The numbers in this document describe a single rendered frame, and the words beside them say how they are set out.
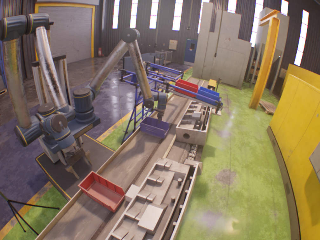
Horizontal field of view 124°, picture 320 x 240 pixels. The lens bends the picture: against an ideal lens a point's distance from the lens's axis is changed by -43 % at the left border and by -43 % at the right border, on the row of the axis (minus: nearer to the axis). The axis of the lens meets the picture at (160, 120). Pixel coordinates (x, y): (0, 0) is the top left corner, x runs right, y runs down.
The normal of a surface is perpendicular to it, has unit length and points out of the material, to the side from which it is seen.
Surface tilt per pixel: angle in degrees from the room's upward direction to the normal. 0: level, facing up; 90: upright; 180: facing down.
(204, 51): 90
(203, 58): 90
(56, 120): 65
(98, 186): 0
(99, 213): 0
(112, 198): 0
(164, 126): 88
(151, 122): 88
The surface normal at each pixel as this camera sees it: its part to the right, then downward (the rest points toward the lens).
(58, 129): 0.87, -0.02
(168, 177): -0.06, -0.88
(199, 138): -0.38, 0.46
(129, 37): 0.05, 0.54
